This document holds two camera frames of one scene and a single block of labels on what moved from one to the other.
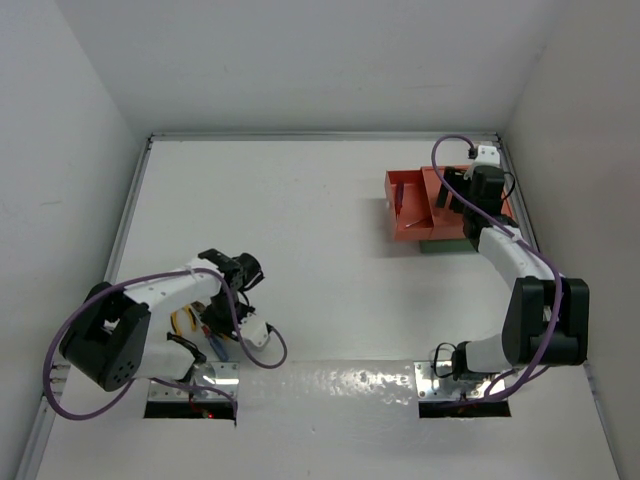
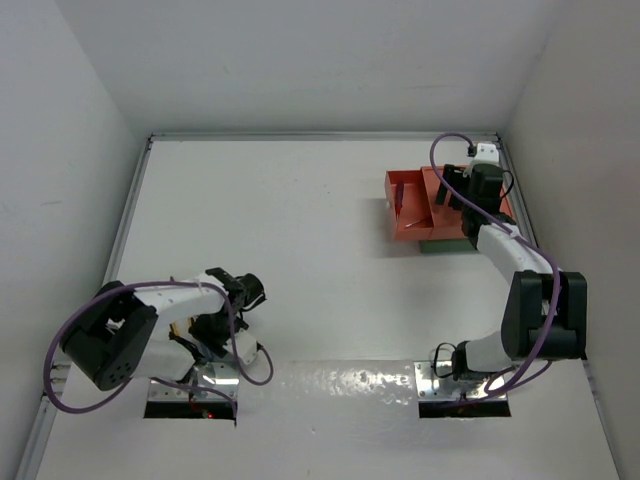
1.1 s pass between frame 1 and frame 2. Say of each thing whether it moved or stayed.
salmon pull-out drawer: stayed
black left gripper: moved
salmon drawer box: stayed
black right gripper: stayed
